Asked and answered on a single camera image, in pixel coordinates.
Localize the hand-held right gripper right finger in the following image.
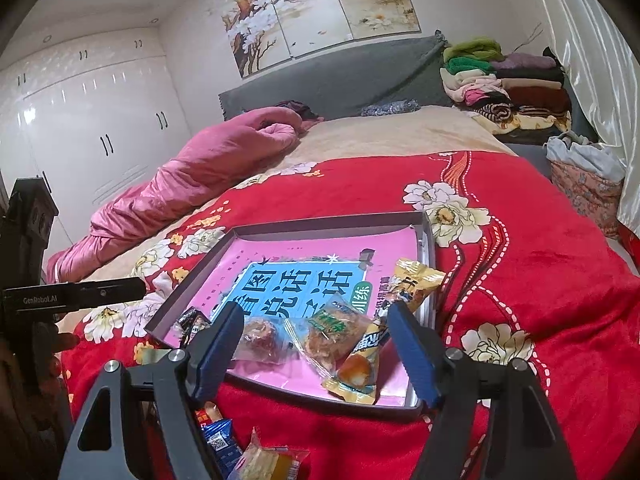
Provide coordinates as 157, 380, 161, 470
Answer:
386, 301, 571, 480

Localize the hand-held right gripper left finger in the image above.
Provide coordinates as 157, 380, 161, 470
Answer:
59, 302, 246, 480

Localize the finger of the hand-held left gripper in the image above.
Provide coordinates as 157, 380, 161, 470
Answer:
62, 276, 147, 307

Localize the dark green candy packet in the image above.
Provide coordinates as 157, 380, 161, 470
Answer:
172, 307, 213, 348

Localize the clear packet reddish pastry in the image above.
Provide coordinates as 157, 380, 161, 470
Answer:
231, 312, 296, 366

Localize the orange rice cake packet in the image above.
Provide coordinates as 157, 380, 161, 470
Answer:
194, 401, 226, 428

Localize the long golden snack packet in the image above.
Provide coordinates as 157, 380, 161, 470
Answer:
322, 257, 447, 406

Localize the large blue snack packet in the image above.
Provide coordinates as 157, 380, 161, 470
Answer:
200, 417, 246, 480

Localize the clear packet green label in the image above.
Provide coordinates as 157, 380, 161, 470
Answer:
284, 294, 373, 386

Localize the clear packet yellow pastry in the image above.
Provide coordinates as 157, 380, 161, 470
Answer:
227, 427, 311, 480

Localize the dark shallow cardboard box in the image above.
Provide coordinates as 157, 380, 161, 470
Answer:
145, 210, 437, 423

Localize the person's left hand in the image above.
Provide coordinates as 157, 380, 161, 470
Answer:
41, 321, 81, 386

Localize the red floral blanket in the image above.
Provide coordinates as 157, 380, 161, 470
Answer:
60, 149, 640, 480

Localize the pink book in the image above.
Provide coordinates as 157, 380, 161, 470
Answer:
165, 225, 431, 408

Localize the pink quilt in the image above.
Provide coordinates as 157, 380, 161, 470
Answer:
45, 107, 303, 283

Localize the white wardrobe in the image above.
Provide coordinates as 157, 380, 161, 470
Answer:
0, 27, 193, 281

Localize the beige bed sheet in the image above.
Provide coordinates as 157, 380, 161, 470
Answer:
75, 105, 518, 281

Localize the floral fabric bag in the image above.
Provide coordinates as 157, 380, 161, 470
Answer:
550, 160, 626, 238

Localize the red cloth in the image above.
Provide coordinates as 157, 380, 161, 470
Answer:
617, 222, 640, 251

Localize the dark patterned pillow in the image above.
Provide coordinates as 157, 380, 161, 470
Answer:
361, 100, 420, 117

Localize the light blue cloth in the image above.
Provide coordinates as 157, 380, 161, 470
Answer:
545, 130, 626, 183

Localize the dark purple cloth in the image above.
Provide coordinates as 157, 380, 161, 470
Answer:
272, 100, 326, 133

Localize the pile of folded clothes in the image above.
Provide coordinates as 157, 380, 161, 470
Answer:
439, 36, 573, 136

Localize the grey headboard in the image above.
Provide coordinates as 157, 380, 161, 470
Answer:
217, 35, 453, 122

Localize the white satin curtain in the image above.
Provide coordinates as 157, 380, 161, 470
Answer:
522, 0, 640, 276

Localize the floral wall painting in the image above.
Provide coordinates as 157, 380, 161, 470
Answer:
221, 0, 422, 78

